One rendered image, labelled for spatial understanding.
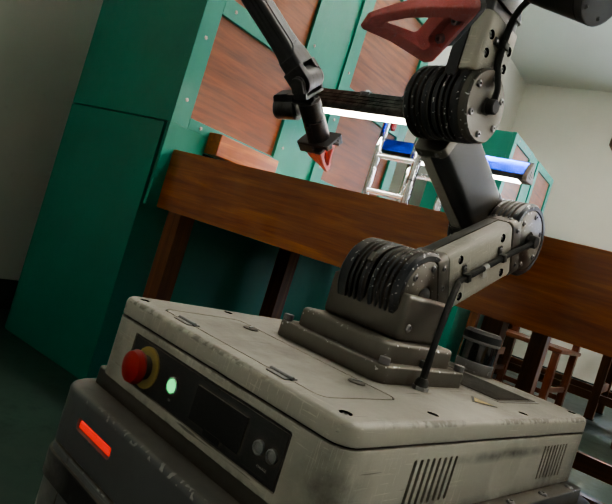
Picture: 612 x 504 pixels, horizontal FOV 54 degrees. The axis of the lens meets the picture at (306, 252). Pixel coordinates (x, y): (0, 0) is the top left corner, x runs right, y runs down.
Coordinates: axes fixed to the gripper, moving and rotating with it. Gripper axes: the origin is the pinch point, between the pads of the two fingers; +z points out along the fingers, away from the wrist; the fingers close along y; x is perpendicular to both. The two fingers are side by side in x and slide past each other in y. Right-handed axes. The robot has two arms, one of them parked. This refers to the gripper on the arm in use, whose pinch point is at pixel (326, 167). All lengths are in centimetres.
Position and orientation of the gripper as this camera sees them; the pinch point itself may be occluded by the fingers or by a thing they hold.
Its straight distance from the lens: 160.0
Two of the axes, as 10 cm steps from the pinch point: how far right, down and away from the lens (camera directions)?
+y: -7.6, -2.5, 6.0
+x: -6.1, 6.1, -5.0
